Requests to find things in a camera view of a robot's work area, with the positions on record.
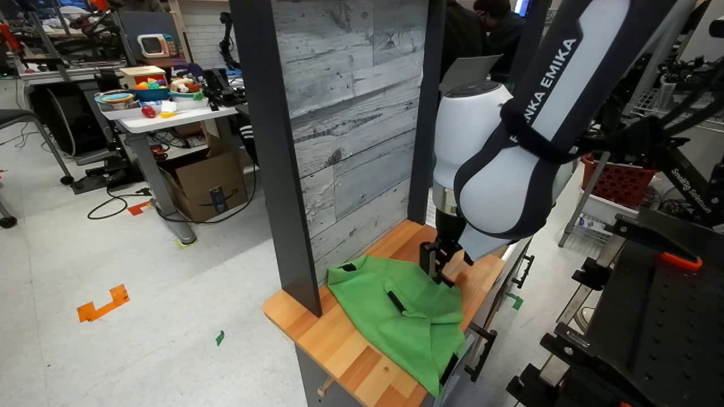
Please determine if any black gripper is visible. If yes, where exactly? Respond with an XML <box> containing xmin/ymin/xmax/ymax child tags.
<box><xmin>417</xmin><ymin>210</ymin><xmax>477</xmax><ymax>290</ymax></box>

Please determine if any green cloth with black tags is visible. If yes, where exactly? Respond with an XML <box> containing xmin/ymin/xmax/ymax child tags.
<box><xmin>324</xmin><ymin>254</ymin><xmax>469</xmax><ymax>400</ymax></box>

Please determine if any wooden table top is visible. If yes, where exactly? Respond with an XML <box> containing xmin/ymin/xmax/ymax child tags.
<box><xmin>260</xmin><ymin>217</ymin><xmax>539</xmax><ymax>407</ymax></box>

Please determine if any grey wood plank panel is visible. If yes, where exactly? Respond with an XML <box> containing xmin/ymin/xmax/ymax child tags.
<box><xmin>270</xmin><ymin>0</ymin><xmax>432</xmax><ymax>276</ymax></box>

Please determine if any red plastic basket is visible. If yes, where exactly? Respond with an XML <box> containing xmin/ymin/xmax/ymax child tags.
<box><xmin>579</xmin><ymin>152</ymin><xmax>658</xmax><ymax>210</ymax></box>

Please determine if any black pegboard panel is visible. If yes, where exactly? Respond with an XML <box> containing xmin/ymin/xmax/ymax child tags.
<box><xmin>518</xmin><ymin>223</ymin><xmax>724</xmax><ymax>407</ymax></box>

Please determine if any person in dark clothes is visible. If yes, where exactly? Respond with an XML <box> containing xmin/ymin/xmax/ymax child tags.
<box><xmin>441</xmin><ymin>0</ymin><xmax>532</xmax><ymax>87</ymax></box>

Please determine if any brown cardboard box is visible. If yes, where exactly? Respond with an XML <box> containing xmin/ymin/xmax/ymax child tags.
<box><xmin>160</xmin><ymin>148</ymin><xmax>252</xmax><ymax>226</ymax></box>

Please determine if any small orange floor tape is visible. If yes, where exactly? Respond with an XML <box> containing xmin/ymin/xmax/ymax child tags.
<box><xmin>124</xmin><ymin>197</ymin><xmax>158</xmax><ymax>220</ymax></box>

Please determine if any white desk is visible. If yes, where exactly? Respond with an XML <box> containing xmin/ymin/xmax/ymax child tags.
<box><xmin>100</xmin><ymin>96</ymin><xmax>243</xmax><ymax>248</ymax></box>

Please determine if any colourful toy box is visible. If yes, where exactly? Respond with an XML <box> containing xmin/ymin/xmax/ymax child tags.
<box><xmin>118</xmin><ymin>63</ymin><xmax>170</xmax><ymax>96</ymax></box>

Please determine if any black drawer handle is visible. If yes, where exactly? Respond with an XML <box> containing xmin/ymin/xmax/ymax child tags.
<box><xmin>462</xmin><ymin>321</ymin><xmax>501</xmax><ymax>384</ymax></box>
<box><xmin>512</xmin><ymin>254</ymin><xmax>536</xmax><ymax>293</ymax></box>

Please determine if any thin black post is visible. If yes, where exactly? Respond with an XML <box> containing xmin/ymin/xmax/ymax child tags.
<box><xmin>406</xmin><ymin>0</ymin><xmax>450</xmax><ymax>226</ymax></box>

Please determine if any wide black post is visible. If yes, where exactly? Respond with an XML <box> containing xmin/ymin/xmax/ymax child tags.
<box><xmin>229</xmin><ymin>0</ymin><xmax>326</xmax><ymax>318</ymax></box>

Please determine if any black floor cable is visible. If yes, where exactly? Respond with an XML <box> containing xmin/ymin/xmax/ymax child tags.
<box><xmin>83</xmin><ymin>186</ymin><xmax>156</xmax><ymax>223</ymax></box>

